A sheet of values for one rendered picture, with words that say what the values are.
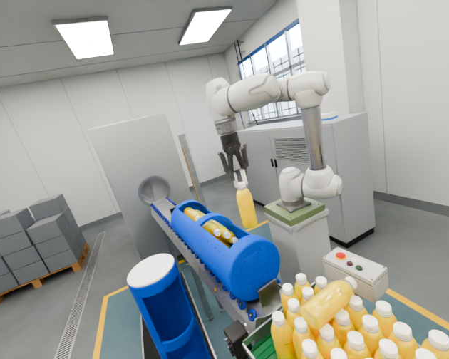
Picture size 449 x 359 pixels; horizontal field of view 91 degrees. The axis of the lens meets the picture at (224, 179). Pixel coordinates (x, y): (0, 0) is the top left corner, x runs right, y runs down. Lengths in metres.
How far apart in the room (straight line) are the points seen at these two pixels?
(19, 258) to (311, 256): 4.09
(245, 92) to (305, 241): 1.13
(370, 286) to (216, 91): 0.90
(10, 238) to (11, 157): 2.39
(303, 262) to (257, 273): 0.68
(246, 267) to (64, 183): 5.58
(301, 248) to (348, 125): 1.44
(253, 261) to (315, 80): 0.92
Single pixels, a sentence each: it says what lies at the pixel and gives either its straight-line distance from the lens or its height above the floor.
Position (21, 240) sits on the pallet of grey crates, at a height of 0.80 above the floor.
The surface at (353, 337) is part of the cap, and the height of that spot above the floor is 1.11.
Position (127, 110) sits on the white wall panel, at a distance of 6.03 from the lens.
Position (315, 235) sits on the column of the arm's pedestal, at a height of 0.85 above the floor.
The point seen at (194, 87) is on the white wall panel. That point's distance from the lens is 6.36.
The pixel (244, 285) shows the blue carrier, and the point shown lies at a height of 1.06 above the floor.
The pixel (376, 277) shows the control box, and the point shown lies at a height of 1.10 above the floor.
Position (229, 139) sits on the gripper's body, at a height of 1.67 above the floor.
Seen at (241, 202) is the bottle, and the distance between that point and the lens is 0.97.
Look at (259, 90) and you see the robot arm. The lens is 0.78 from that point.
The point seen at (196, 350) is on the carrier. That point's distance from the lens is 2.11.
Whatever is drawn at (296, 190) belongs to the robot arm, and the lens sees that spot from 1.51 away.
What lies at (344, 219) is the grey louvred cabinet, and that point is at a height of 0.39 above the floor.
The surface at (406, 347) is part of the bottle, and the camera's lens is 0.88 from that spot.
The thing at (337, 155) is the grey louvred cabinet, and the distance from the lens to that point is 2.50.
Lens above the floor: 1.77
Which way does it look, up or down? 16 degrees down
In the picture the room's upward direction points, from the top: 15 degrees counter-clockwise
